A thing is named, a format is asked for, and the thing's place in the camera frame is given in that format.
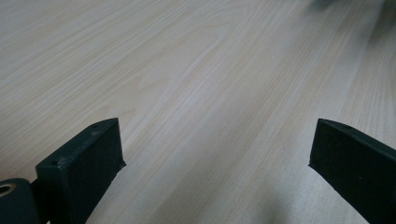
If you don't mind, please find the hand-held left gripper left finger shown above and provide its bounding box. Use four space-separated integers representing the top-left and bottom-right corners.
31 118 126 224

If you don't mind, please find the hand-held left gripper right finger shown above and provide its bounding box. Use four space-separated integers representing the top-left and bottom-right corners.
308 118 396 224

